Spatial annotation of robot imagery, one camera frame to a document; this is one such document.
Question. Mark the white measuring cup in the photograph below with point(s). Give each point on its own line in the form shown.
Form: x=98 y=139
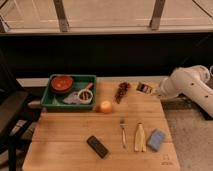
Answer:
x=85 y=95

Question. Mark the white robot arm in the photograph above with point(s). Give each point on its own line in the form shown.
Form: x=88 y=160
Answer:
x=192 y=82

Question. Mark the black chair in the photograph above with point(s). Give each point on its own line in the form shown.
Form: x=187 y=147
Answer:
x=15 y=114

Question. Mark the silver fork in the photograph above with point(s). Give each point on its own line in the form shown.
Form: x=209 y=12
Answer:
x=122 y=126

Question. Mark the black remote control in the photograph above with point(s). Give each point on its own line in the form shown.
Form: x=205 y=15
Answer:
x=97 y=146

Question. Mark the orange round fruit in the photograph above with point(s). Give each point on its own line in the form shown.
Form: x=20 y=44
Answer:
x=106 y=107

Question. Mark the blue sponge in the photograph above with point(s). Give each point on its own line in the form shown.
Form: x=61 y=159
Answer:
x=156 y=139

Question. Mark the red bowl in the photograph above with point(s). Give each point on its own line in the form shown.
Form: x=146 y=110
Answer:
x=61 y=84

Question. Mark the wooden table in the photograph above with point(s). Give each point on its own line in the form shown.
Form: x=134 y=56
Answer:
x=59 y=142

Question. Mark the bunch of dark grapes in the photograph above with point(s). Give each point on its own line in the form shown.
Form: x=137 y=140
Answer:
x=121 y=91

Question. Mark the grey crumpled cloth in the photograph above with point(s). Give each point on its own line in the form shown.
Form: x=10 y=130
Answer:
x=72 y=98

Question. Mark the green plastic tray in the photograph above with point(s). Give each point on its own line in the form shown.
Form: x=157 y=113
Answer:
x=54 y=101

